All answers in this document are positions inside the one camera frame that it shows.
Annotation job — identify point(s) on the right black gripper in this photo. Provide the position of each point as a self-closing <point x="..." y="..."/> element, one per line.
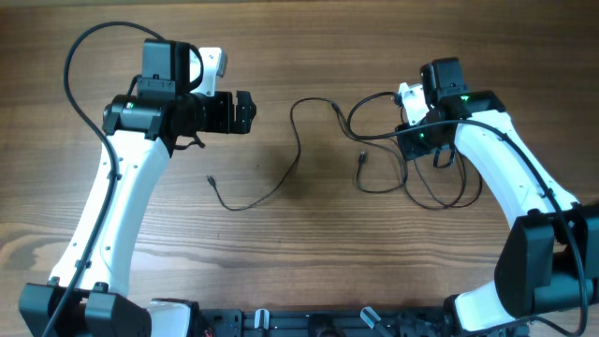
<point x="411" y="147"/>

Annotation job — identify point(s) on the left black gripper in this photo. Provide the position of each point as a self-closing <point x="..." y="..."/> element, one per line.
<point x="223" y="123"/>

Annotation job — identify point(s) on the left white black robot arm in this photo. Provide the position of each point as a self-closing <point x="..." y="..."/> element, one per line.
<point x="173" y="97"/>

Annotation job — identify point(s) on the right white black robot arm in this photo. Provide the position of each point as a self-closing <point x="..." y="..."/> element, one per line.
<point x="549" y="261"/>

